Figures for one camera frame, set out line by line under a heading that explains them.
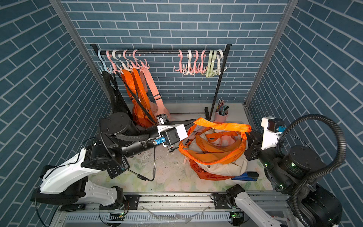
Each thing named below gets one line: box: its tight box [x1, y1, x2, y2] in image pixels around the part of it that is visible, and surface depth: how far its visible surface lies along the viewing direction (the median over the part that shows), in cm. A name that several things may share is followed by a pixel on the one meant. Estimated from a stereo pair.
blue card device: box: [231, 171, 260, 182], surface depth 82 cm
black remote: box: [60, 203, 87, 212], surface depth 71 cm
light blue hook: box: [97, 50, 109, 75], surface depth 68 cm
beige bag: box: [185, 128, 249, 177], surface depth 69 cm
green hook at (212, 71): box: [210, 49, 217, 77], surface depth 72 cm
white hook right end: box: [216, 49, 228, 76], surface depth 70 cm
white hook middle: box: [182, 49, 195, 76], surface depth 72 cm
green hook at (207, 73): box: [206, 49, 214, 78], surface depth 71 cm
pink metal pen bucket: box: [214, 98, 230, 123], surface depth 103 cm
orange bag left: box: [120, 68, 158, 128], surface depth 77 cm
